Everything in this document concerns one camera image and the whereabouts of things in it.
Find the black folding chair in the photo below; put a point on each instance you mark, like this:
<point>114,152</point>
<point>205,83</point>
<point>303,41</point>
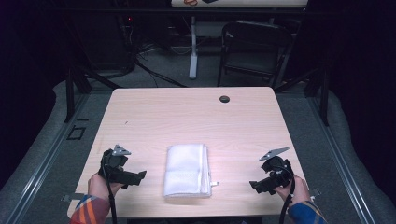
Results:
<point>255,40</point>

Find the white zippered cloth bag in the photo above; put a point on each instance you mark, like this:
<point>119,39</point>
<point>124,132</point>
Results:
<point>186,171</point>

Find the dark round table grommet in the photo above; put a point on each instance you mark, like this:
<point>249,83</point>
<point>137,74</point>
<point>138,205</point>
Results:
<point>224,99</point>

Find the person's right hand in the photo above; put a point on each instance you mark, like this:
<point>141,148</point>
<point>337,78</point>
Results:
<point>299,191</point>

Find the black horizontal frame bar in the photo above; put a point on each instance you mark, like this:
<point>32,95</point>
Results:
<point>124,11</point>

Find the grey metal floor rail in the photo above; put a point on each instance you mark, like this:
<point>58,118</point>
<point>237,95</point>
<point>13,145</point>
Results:
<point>339,155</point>
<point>46,158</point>

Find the white table leg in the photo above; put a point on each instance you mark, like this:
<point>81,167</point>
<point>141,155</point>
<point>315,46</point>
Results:
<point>193,49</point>

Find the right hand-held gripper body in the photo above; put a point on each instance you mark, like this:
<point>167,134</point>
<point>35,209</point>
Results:
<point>277,171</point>

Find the dark computer tower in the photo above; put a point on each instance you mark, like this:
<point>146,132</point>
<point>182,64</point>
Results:
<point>109,40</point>

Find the grey tape strip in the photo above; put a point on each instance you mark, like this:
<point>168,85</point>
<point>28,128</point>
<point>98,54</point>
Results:
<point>73,197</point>
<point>315,192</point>

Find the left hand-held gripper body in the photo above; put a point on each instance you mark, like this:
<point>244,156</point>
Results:
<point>113,168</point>

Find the person's left hand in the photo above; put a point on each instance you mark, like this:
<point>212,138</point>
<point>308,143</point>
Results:
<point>99,186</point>

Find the black metal stand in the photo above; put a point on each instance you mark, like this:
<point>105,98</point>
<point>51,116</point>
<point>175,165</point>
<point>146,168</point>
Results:
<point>70,93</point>
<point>323,99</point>

